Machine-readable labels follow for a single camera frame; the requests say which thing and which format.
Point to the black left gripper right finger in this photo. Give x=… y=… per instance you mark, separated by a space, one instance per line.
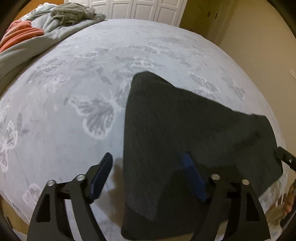
x=224 y=195

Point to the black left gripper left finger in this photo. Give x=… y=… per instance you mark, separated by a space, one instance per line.
x=50 y=220

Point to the dark grey pants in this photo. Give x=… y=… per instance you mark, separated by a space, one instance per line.
x=174 y=141

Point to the person's right hand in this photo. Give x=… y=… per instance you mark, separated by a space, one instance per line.
x=288 y=203

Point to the white butterfly bed sheet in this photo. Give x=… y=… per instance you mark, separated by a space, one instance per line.
x=67 y=109

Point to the beige room door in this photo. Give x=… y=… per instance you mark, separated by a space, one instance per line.
x=209 y=19

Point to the grey blanket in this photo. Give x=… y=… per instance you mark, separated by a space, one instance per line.
x=15 y=58

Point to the white wardrobe doors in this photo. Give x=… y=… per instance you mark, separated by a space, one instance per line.
x=168 y=12

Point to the red orange garment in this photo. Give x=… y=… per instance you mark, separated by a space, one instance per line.
x=18 y=32

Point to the olive grey crumpled garment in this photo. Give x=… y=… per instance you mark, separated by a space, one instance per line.
x=69 y=14

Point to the white wall socket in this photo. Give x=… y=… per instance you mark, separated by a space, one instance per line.
x=293 y=74

